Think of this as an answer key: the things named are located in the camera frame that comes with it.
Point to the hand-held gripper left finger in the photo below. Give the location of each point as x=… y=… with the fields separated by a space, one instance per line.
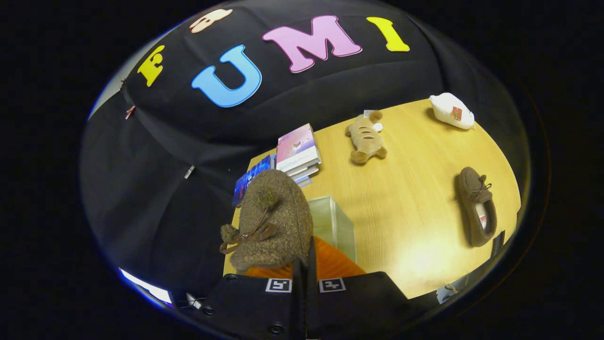
x=255 y=307

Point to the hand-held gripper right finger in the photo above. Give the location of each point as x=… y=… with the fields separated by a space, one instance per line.
x=312 y=264

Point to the green fabric storage box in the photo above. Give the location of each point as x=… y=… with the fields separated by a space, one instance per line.
x=330 y=222

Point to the brown fuzzy slipper shoe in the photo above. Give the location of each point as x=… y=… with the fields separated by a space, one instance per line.
x=283 y=222
x=469 y=186

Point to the pale blue book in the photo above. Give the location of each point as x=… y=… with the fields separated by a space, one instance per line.
x=304 y=181

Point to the white book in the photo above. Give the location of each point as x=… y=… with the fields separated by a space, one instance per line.
x=306 y=169

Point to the dark blue book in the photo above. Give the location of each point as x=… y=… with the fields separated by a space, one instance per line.
x=250 y=179

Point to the lit computer screen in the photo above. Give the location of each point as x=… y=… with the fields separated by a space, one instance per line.
x=146 y=285

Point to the pink cover book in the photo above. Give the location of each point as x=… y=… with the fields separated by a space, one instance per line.
x=295 y=144

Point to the tan bread plush toy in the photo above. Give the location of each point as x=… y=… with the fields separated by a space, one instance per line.
x=365 y=139

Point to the silver clip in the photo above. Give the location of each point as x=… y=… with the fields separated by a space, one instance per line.
x=188 y=172

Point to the black backdrop cloth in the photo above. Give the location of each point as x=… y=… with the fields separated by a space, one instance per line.
x=141 y=189

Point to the white plush toy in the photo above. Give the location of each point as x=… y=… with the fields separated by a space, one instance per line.
x=446 y=111

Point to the orange clip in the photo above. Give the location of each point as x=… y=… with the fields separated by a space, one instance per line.
x=130 y=112

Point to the black chair frame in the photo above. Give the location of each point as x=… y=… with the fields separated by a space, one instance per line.
x=498 y=243

